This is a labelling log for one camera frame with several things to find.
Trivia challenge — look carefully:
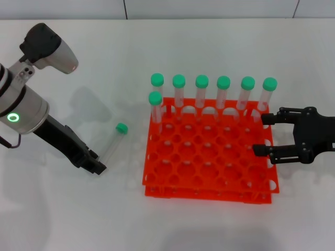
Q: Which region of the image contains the left gripper cable with plug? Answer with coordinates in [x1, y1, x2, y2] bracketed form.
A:
[0, 134, 22, 150]

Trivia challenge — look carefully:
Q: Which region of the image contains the clear test tube green cap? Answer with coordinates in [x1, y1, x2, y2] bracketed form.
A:
[148, 90, 164, 134]
[172, 74, 186, 109]
[216, 75, 231, 109]
[100, 122, 129, 163]
[256, 77, 278, 113]
[237, 76, 256, 110]
[150, 73, 165, 110]
[195, 75, 210, 108]

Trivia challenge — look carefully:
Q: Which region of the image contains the orange plastic test tube rack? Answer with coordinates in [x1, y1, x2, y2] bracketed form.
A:
[142, 97, 280, 204]

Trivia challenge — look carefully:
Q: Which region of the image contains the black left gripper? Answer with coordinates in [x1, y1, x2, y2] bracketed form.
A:
[33, 116, 108, 176]

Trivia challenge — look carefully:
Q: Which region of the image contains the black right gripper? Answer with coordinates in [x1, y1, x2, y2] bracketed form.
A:
[252, 106, 335, 165]

